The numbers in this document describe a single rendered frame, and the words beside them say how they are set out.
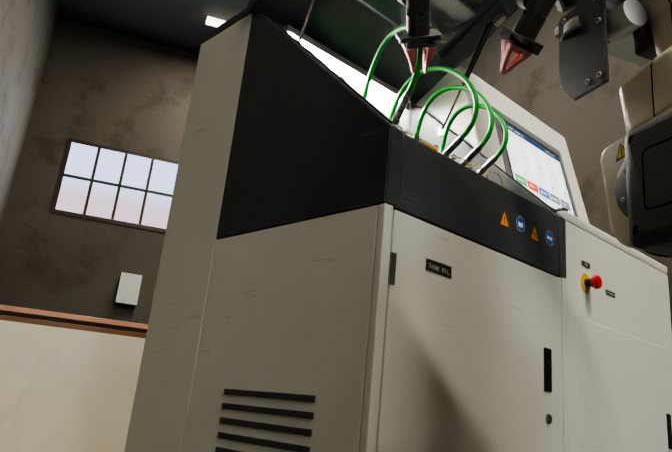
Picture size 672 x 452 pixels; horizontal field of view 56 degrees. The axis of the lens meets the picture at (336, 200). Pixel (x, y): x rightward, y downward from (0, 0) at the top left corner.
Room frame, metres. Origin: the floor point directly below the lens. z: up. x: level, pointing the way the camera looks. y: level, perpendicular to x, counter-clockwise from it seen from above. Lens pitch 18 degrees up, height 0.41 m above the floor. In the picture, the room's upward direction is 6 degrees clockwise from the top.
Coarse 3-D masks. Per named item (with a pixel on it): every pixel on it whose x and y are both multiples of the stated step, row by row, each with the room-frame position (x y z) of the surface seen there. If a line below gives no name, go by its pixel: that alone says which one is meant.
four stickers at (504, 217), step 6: (504, 210) 1.41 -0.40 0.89; (504, 216) 1.41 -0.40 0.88; (516, 216) 1.45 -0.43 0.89; (504, 222) 1.41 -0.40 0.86; (516, 222) 1.45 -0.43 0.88; (522, 222) 1.47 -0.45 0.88; (516, 228) 1.45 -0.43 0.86; (522, 228) 1.47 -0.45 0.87; (534, 228) 1.50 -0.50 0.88; (534, 234) 1.50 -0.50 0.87; (546, 234) 1.54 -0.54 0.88; (552, 234) 1.56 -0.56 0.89; (534, 240) 1.50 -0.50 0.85; (546, 240) 1.54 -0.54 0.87; (552, 240) 1.56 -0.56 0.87; (552, 246) 1.56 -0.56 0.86
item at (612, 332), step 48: (576, 192) 2.27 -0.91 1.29; (576, 240) 1.65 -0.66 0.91; (576, 288) 1.64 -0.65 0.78; (624, 288) 1.84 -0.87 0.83; (576, 336) 1.64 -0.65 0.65; (624, 336) 1.83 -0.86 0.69; (576, 384) 1.64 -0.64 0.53; (624, 384) 1.82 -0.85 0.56; (576, 432) 1.63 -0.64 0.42; (624, 432) 1.81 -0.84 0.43
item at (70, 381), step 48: (0, 336) 3.01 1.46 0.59; (48, 336) 3.07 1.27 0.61; (96, 336) 3.14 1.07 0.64; (144, 336) 3.21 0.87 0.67; (0, 384) 3.02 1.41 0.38; (48, 384) 3.09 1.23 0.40; (96, 384) 3.15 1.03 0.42; (0, 432) 3.04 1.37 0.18; (48, 432) 3.10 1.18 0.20; (96, 432) 3.17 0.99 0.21
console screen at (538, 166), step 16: (496, 128) 1.93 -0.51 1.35; (512, 128) 2.01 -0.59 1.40; (512, 144) 1.98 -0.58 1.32; (528, 144) 2.07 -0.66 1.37; (544, 144) 2.17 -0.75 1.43; (512, 160) 1.95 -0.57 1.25; (528, 160) 2.03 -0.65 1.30; (544, 160) 2.13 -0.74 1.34; (560, 160) 2.24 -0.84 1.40; (512, 176) 1.92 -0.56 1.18; (528, 176) 2.00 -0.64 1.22; (544, 176) 2.09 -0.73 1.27; (560, 176) 2.19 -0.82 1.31; (544, 192) 2.06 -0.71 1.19; (560, 192) 2.15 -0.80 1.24
